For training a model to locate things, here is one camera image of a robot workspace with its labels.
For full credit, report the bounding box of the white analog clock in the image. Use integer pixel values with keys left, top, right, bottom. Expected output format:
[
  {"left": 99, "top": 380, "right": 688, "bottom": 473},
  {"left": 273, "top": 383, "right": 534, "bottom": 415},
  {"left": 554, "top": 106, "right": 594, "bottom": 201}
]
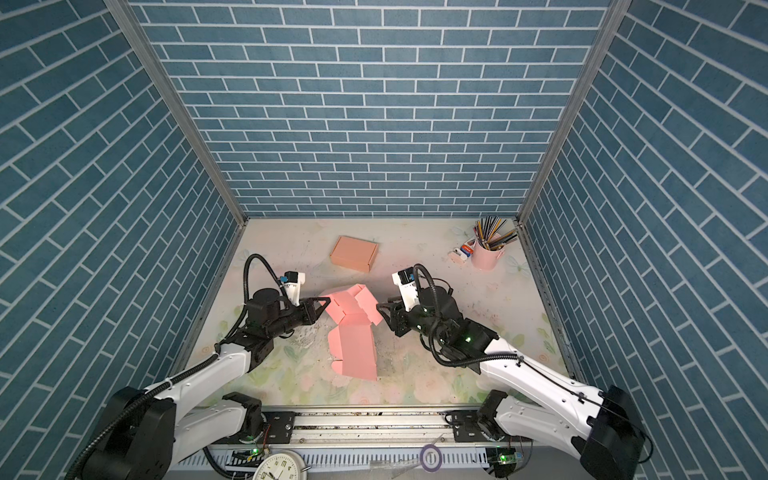
[{"left": 251, "top": 451, "right": 309, "bottom": 480}]

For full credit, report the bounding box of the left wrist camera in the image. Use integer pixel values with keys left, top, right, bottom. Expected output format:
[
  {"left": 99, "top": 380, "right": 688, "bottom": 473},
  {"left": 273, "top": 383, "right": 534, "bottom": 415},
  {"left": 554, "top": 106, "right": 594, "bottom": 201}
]
[{"left": 280, "top": 271, "right": 306, "bottom": 306}]

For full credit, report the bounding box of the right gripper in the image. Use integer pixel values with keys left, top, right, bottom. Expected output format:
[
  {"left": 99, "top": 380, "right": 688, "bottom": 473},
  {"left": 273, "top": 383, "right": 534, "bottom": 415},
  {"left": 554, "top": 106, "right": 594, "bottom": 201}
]
[{"left": 376, "top": 293, "right": 450, "bottom": 346}]

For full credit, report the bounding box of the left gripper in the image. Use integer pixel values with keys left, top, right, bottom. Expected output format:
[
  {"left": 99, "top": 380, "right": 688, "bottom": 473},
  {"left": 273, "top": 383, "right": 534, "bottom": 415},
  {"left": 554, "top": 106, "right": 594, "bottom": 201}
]
[{"left": 265, "top": 296, "right": 331, "bottom": 341}]

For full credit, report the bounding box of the pink paper box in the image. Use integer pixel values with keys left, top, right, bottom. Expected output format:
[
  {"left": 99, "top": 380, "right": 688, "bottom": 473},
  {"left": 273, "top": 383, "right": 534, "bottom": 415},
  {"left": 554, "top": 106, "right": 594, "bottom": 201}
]
[{"left": 321, "top": 284, "right": 383, "bottom": 381}]

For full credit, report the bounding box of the coloured pencils bundle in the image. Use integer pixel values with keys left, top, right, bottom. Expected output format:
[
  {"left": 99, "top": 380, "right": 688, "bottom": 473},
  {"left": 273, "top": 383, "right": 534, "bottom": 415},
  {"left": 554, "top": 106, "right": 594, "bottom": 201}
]
[{"left": 474, "top": 216, "right": 518, "bottom": 251}]

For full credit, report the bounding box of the orange paper box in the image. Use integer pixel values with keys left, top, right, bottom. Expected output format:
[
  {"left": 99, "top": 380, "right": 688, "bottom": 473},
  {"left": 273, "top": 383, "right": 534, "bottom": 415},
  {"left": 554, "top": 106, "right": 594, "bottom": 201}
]
[{"left": 330, "top": 236, "right": 379, "bottom": 273}]

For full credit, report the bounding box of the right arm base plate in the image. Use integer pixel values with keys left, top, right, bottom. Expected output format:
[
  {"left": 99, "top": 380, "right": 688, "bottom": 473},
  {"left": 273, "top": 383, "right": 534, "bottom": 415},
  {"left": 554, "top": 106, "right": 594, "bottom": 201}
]
[{"left": 443, "top": 410, "right": 529, "bottom": 443}]

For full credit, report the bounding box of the pink pencil cup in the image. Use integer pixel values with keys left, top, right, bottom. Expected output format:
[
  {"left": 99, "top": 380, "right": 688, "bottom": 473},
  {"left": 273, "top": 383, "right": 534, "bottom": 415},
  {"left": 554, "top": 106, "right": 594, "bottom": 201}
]
[{"left": 470, "top": 239, "right": 505, "bottom": 271}]

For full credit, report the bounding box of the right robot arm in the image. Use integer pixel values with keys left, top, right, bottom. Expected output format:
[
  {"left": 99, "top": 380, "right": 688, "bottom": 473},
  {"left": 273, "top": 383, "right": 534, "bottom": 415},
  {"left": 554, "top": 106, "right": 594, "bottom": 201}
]
[{"left": 376, "top": 287, "right": 654, "bottom": 479}]

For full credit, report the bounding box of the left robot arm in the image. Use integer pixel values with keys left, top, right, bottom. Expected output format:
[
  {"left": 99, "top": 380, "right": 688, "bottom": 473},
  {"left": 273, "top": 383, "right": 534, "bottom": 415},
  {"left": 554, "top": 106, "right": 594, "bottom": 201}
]
[{"left": 66, "top": 267, "right": 331, "bottom": 479}]

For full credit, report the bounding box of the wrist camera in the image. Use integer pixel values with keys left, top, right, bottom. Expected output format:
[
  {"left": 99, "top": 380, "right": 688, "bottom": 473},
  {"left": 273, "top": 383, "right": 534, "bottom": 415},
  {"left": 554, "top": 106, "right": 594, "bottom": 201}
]
[
  {"left": 392, "top": 267, "right": 420, "bottom": 312},
  {"left": 280, "top": 271, "right": 306, "bottom": 306}
]

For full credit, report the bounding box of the aluminium rail frame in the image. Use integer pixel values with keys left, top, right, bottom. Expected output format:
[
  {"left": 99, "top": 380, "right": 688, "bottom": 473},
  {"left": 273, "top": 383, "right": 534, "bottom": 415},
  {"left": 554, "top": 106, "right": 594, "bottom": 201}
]
[{"left": 104, "top": 404, "right": 637, "bottom": 480}]

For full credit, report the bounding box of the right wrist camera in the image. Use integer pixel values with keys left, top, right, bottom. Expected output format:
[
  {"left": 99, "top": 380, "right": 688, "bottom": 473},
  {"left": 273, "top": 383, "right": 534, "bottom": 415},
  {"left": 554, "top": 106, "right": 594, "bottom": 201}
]
[{"left": 392, "top": 267, "right": 420, "bottom": 312}]

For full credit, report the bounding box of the green lit circuit board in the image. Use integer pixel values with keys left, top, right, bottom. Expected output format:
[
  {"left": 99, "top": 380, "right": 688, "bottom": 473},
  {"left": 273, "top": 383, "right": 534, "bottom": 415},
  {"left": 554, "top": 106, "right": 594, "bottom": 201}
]
[{"left": 484, "top": 447, "right": 518, "bottom": 479}]

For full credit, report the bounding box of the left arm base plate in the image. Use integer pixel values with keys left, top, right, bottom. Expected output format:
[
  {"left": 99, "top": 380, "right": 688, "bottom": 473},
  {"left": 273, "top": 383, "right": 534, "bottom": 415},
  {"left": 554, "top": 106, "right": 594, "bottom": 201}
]
[{"left": 211, "top": 411, "right": 297, "bottom": 445}]

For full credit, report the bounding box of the purple tape roll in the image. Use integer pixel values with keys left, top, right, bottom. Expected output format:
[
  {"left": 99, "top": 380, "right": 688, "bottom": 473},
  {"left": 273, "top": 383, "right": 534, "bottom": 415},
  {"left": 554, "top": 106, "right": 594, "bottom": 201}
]
[{"left": 419, "top": 444, "right": 443, "bottom": 473}]

